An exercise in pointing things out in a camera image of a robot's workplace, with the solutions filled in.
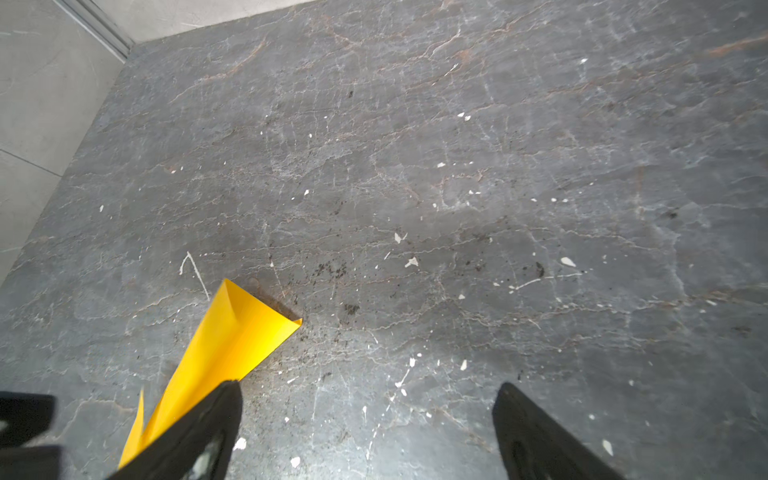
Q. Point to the aluminium corner frame post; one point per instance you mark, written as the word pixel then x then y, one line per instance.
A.
pixel 97 23

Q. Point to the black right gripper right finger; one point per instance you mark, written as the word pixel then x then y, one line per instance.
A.
pixel 533 445

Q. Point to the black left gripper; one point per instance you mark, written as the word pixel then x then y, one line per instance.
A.
pixel 24 417

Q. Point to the yellow square paper sheet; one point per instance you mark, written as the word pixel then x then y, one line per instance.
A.
pixel 237 333

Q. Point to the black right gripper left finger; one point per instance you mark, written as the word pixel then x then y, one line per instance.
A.
pixel 198 446

